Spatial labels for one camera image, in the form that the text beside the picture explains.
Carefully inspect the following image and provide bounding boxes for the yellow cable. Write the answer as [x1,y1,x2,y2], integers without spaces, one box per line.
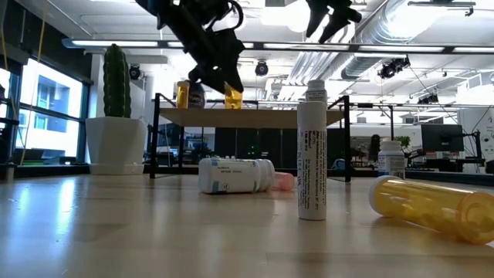
[19,0,48,166]

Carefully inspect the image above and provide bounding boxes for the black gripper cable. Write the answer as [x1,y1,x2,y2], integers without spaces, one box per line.
[227,0,245,34]

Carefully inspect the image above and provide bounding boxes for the green cactus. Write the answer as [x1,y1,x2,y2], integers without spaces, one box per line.
[103,43,132,119]

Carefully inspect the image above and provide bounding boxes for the large silver ventilation duct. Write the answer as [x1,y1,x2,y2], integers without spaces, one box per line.
[341,0,439,81]

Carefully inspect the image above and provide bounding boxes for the white bottle blue band label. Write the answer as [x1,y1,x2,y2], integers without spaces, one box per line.
[305,79,328,103]

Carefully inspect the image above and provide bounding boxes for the black aluminium frame rail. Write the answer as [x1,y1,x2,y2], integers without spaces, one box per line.
[401,169,494,188]
[15,164,92,179]

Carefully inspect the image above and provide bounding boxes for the black track spotlight cluster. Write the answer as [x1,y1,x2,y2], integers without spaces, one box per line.
[416,91,440,106]
[377,56,411,80]

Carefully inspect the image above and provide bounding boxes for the white bottle grey label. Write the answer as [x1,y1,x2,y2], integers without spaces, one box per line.
[377,140,406,181]

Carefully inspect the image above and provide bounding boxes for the black computer monitor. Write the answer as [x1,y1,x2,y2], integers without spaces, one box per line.
[420,123,465,153]

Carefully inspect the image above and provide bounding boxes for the pink vial white cap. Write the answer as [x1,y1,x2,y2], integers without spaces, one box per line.
[272,171,296,192]

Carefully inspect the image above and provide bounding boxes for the wide amber bottle white cap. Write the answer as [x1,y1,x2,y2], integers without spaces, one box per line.
[224,85,244,110]

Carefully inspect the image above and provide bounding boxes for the wooden shelf black metal frame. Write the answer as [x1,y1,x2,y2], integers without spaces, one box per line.
[149,92,352,183]

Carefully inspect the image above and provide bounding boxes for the long linear ceiling light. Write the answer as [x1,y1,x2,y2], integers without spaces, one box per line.
[61,37,494,56]

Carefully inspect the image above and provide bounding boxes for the white bottle pale blue label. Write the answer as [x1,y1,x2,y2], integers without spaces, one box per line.
[198,157,276,195]

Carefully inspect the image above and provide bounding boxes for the slim white tube bottle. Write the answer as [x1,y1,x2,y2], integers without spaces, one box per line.
[296,100,328,222]

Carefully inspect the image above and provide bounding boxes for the blue cap antacid bottle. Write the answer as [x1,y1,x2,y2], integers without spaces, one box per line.
[188,81,207,110]

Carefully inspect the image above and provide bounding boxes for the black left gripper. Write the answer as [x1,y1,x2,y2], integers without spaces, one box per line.
[169,11,246,93]

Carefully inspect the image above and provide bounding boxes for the black cabinet row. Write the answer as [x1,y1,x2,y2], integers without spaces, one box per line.
[214,127,348,169]

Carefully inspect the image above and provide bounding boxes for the small green potted plant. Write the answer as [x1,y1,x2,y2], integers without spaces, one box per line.
[394,134,412,154]

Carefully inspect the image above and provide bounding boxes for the small amber vial white cap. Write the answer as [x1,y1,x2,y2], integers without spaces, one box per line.
[176,80,191,110]

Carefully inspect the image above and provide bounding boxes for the white plant pot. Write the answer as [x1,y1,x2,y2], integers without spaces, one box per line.
[85,117,148,176]

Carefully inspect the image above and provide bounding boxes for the long amber vial white cap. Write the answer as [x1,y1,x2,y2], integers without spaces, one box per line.
[368,175,494,246]

